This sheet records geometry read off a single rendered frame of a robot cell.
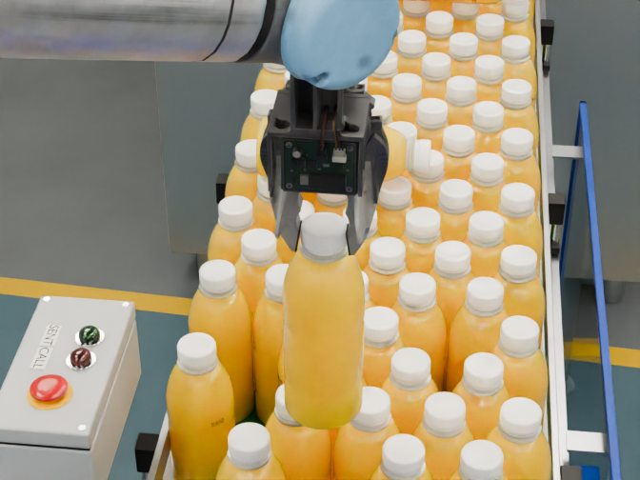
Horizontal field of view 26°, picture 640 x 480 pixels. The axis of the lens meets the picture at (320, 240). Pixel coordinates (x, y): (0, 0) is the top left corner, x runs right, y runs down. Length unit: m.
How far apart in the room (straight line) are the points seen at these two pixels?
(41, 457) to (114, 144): 2.51
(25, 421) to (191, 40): 0.66
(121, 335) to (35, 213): 2.16
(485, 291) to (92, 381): 0.42
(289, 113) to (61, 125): 2.91
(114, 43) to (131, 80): 3.38
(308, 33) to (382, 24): 0.05
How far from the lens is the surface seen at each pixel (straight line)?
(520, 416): 1.33
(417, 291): 1.46
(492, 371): 1.37
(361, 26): 0.78
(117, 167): 3.71
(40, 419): 1.33
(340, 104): 1.00
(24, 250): 3.44
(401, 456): 1.28
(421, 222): 1.56
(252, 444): 1.29
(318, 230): 1.12
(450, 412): 1.32
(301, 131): 1.00
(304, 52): 0.77
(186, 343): 1.40
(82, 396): 1.35
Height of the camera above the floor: 2.00
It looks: 36 degrees down
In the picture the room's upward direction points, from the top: straight up
